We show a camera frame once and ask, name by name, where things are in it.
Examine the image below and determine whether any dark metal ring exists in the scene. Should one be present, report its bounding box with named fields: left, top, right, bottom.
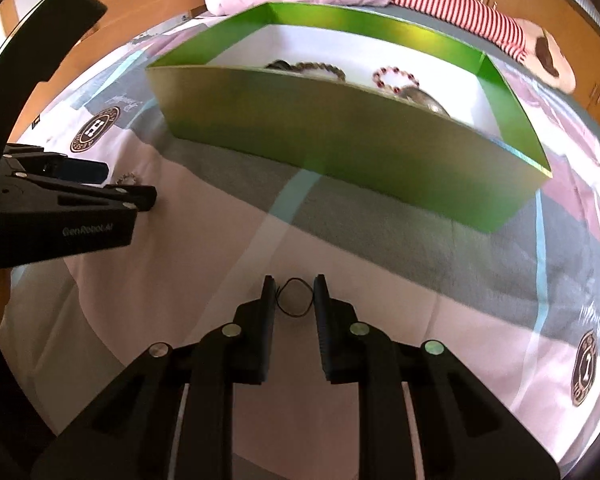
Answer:
left=275, top=276, right=315, bottom=319

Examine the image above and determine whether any brown wooden bead bracelet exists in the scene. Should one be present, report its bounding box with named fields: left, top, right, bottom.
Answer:
left=264, top=58, right=349, bottom=85

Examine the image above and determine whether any red white bead bracelet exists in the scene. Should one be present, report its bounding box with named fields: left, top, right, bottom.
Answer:
left=371, top=65, right=422, bottom=94

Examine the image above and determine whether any striped bed sheet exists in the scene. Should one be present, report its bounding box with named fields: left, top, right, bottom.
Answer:
left=0, top=18, right=600, bottom=479

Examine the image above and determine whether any green cardboard box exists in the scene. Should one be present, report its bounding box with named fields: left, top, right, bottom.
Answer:
left=146, top=3, right=552, bottom=232

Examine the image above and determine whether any brown leather bangle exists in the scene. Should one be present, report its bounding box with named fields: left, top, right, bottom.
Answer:
left=398, top=86, right=450, bottom=117

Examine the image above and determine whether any striped plush dog toy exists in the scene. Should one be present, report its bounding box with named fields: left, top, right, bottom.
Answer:
left=391, top=0, right=577, bottom=94

